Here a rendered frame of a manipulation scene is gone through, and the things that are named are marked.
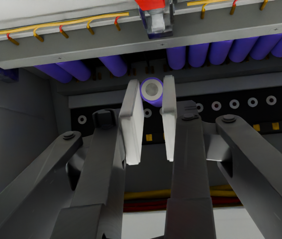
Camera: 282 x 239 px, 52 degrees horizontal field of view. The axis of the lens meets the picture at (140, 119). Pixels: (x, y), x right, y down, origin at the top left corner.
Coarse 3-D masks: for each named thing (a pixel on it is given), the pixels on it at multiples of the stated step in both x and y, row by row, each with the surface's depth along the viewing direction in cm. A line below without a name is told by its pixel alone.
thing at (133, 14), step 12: (192, 0) 20; (228, 0) 20; (240, 0) 20; (252, 0) 20; (120, 12) 21; (132, 12) 21; (180, 12) 21; (36, 24) 22; (72, 24) 22; (84, 24) 21; (96, 24) 21; (108, 24) 22; (0, 36) 22; (12, 36) 22; (24, 36) 22
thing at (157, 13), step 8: (136, 0) 12; (144, 0) 12; (152, 0) 12; (160, 0) 12; (144, 8) 14; (152, 8) 14; (160, 8) 16; (152, 16) 18; (160, 16) 18; (152, 24) 17; (160, 24) 17
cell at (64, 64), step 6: (78, 60) 27; (60, 66) 26; (66, 66) 26; (72, 66) 27; (78, 66) 28; (84, 66) 29; (72, 72) 28; (78, 72) 29; (84, 72) 30; (90, 72) 31; (78, 78) 30; (84, 78) 31
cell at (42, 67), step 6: (36, 66) 26; (42, 66) 26; (48, 66) 26; (54, 66) 27; (48, 72) 27; (54, 72) 28; (60, 72) 29; (66, 72) 30; (54, 78) 30; (60, 78) 30; (66, 78) 31
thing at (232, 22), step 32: (224, 0) 19; (0, 32) 21; (64, 32) 21; (96, 32) 22; (128, 32) 21; (192, 32) 21; (224, 32) 21; (256, 32) 21; (0, 64) 23; (32, 64) 24
